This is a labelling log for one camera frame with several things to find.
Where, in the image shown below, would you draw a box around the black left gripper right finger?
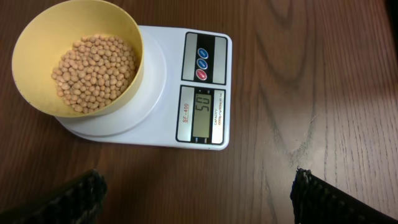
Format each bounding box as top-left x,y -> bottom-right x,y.
290,168 -> 397,224

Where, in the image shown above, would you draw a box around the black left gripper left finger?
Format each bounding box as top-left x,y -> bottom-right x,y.
1,169 -> 108,224

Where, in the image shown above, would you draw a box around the soybeans in yellow bowl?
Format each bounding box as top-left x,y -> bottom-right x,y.
51,34 -> 139,114

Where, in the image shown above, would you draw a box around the yellow plastic bowl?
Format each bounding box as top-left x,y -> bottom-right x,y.
12,0 -> 144,118

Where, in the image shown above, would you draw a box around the white digital kitchen scale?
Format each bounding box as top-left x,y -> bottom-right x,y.
60,26 -> 233,151

